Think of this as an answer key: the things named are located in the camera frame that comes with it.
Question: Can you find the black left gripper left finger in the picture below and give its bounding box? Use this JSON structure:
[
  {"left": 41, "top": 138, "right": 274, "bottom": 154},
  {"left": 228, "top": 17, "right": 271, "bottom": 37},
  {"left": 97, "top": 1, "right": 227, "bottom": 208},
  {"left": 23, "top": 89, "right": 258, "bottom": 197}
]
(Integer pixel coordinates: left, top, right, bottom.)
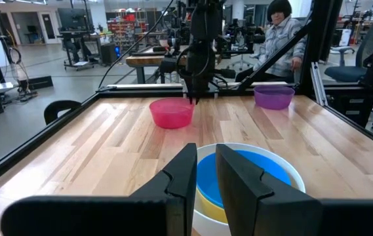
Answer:
[{"left": 0, "top": 142, "right": 198, "bottom": 236}]

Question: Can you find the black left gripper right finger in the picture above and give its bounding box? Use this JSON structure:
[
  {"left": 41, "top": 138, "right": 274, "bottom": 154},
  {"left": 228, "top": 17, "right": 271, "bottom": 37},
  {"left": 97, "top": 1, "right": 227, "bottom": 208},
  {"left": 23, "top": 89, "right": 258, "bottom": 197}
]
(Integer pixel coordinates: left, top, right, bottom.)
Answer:
[{"left": 215, "top": 143, "right": 373, "bottom": 236}]

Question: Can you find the pink translucent plastic bowl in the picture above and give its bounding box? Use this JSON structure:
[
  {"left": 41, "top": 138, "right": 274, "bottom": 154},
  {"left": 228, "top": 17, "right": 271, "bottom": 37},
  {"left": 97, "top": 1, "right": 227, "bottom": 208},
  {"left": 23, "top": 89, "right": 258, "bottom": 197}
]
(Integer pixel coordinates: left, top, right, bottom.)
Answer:
[{"left": 149, "top": 97, "right": 195, "bottom": 130}]

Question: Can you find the yellow plastic bowl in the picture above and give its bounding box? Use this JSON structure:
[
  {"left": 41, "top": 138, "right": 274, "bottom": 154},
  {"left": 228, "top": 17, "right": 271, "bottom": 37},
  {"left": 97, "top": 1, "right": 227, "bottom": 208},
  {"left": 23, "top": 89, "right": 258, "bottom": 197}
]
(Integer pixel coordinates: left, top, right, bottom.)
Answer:
[{"left": 194, "top": 188, "right": 229, "bottom": 225}]

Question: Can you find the blue plastic bowl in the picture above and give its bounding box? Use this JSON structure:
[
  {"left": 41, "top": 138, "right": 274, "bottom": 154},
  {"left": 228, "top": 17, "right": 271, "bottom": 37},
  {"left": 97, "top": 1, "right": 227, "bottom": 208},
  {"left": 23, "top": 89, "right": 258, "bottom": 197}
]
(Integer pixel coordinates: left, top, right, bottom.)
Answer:
[{"left": 196, "top": 149, "right": 292, "bottom": 209}]

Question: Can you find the purple translucent plastic bowl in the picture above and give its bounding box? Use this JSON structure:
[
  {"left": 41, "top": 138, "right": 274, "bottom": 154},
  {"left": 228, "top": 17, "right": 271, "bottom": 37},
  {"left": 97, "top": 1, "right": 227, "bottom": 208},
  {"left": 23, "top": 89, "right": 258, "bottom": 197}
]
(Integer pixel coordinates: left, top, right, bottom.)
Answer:
[{"left": 253, "top": 85, "right": 296, "bottom": 111}]

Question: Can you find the shelf with red bins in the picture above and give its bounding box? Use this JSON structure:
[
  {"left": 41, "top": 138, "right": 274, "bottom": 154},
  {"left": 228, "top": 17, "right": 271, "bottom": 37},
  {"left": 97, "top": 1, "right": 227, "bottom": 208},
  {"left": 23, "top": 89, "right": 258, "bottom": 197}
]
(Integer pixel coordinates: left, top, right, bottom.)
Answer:
[{"left": 106, "top": 12, "right": 148, "bottom": 50}]

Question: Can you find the white plastic bowl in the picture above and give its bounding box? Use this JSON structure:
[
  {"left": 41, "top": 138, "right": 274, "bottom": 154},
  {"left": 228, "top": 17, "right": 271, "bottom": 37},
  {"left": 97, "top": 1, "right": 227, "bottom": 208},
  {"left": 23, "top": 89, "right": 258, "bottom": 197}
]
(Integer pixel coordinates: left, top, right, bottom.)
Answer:
[{"left": 191, "top": 142, "right": 307, "bottom": 236}]

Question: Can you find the wooden workbench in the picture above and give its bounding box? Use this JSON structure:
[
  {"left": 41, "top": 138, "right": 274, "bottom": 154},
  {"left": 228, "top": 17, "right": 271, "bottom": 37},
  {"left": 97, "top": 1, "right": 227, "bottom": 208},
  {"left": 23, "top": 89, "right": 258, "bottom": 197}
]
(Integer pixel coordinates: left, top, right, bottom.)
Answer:
[{"left": 125, "top": 52, "right": 223, "bottom": 85}]

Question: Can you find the person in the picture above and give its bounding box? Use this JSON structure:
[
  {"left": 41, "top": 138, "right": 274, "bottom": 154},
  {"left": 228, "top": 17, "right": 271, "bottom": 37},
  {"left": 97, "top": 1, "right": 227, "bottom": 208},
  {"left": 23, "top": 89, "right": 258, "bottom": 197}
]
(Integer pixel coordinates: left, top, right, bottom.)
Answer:
[{"left": 235, "top": 0, "right": 307, "bottom": 83}]

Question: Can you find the black computer tower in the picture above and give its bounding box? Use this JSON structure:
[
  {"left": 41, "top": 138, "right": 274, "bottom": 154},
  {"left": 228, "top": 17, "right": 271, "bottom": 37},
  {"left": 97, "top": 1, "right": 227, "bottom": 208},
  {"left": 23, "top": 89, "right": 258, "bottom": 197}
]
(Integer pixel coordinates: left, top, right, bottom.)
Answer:
[{"left": 100, "top": 42, "right": 122, "bottom": 65}]

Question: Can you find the black computer monitor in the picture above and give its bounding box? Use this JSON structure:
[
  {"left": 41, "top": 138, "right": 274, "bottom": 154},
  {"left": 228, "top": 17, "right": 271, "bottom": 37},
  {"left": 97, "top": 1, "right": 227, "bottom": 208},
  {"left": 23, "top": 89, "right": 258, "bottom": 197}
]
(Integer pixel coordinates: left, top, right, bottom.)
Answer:
[{"left": 57, "top": 7, "right": 88, "bottom": 31}]

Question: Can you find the black drawer cabinet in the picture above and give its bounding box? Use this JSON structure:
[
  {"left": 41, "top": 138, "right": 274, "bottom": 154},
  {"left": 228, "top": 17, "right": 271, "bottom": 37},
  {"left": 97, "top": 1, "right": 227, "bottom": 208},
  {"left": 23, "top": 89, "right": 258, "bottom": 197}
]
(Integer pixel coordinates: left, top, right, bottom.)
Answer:
[{"left": 324, "top": 88, "right": 373, "bottom": 129}]

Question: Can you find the office chair with blue seat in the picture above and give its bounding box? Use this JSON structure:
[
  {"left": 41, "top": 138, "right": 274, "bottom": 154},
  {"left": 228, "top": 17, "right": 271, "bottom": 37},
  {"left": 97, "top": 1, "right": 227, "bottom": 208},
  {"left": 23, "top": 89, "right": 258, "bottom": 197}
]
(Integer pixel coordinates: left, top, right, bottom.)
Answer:
[{"left": 323, "top": 12, "right": 373, "bottom": 83}]

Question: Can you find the silver aluminium bracket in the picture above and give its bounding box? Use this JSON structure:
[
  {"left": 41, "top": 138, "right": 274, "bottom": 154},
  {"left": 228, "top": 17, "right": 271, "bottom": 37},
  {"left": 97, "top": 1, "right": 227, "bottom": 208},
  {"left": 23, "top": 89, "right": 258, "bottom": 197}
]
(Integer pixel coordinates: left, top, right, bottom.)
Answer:
[{"left": 309, "top": 61, "right": 328, "bottom": 106}]

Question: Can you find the black curved bracket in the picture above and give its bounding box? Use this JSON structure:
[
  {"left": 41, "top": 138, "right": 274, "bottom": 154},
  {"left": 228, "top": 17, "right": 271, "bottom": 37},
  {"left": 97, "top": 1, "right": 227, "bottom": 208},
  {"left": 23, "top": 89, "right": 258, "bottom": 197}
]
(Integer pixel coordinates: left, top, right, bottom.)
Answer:
[{"left": 43, "top": 100, "right": 83, "bottom": 126}]

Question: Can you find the black aluminium table frame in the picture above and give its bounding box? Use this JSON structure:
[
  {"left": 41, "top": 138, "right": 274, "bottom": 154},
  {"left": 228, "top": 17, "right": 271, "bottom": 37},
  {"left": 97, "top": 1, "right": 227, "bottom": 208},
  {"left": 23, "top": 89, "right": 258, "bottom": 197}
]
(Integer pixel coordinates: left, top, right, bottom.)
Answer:
[{"left": 0, "top": 0, "right": 373, "bottom": 194}]

